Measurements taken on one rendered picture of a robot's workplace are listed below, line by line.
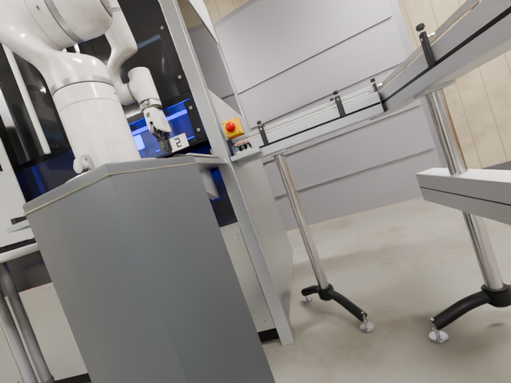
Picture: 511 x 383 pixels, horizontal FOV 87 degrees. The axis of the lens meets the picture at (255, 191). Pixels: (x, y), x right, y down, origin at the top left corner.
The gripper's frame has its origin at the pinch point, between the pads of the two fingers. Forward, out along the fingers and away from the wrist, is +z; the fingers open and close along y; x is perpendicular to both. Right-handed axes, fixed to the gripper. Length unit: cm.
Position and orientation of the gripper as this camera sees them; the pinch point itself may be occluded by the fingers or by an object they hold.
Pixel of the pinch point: (165, 146)
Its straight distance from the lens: 116.9
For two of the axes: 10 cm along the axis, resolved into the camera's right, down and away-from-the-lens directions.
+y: 1.6, -1.0, 9.8
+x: -9.3, 3.2, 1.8
